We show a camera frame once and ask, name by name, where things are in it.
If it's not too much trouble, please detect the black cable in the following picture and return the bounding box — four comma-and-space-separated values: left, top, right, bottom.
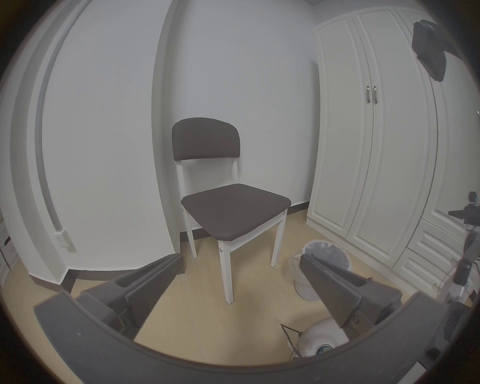
280, 323, 302, 359

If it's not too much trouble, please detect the white wall socket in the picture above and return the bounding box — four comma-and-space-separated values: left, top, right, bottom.
53, 230, 74, 249

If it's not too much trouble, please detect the grey padded white chair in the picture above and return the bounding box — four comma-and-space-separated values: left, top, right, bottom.
172, 117, 292, 304

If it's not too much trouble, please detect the clear plastic bag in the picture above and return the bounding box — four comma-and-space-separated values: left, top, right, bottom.
290, 239, 354, 301

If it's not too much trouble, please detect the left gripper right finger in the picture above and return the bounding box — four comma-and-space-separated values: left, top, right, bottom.
300, 255, 403, 343

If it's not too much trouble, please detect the white wardrobe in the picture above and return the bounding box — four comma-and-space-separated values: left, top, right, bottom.
305, 5, 480, 297

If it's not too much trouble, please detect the white trash bin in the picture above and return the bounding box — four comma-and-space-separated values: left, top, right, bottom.
293, 240, 354, 301

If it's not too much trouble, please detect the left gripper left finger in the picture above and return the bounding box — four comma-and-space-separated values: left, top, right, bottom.
77, 253, 184, 341

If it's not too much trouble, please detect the white chest of drawers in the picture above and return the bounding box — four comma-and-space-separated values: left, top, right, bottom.
0, 217, 19, 272

